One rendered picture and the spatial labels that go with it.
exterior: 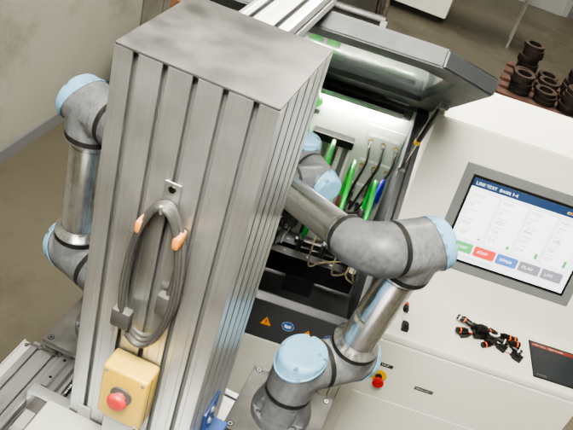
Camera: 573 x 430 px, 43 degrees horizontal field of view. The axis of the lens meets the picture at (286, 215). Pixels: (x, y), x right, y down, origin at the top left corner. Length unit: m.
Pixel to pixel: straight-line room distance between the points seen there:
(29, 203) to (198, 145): 2.99
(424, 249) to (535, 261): 1.01
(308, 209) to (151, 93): 0.62
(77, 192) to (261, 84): 0.83
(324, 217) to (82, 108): 0.56
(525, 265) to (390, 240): 1.07
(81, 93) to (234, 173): 0.66
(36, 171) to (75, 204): 2.45
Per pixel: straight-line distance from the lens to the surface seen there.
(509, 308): 2.50
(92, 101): 1.60
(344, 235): 1.45
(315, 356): 1.71
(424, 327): 2.36
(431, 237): 1.48
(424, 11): 7.88
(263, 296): 2.27
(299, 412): 1.80
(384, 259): 1.42
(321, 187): 1.76
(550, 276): 2.47
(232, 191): 1.07
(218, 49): 1.08
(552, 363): 2.49
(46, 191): 4.08
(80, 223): 1.80
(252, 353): 2.43
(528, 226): 2.39
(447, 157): 2.29
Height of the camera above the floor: 2.48
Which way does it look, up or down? 36 degrees down
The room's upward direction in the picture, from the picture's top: 18 degrees clockwise
